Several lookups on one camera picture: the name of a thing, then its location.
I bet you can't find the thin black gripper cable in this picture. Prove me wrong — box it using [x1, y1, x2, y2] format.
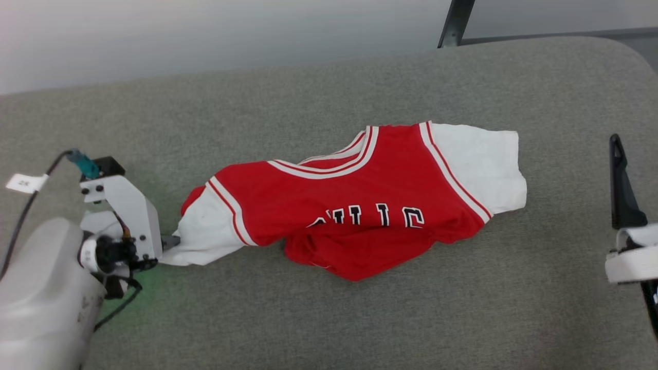
[94, 275, 143, 332]

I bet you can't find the red and white jersey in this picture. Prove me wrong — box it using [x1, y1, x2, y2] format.
[159, 121, 528, 282]

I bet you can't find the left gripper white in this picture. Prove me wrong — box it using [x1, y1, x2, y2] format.
[77, 175, 181, 278]

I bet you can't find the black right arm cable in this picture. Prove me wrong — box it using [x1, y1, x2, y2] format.
[642, 280, 658, 341]

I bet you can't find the grey partition panel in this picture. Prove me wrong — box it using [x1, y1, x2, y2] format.
[462, 0, 658, 40]

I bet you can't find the dark partition post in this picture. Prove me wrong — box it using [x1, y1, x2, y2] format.
[437, 0, 477, 49]

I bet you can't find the teal cable connector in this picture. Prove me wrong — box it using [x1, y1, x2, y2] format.
[67, 149, 100, 180]

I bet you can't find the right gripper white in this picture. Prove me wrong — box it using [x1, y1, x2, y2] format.
[605, 134, 658, 285]

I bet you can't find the black cable with white label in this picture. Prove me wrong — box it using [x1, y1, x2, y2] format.
[0, 149, 75, 281]

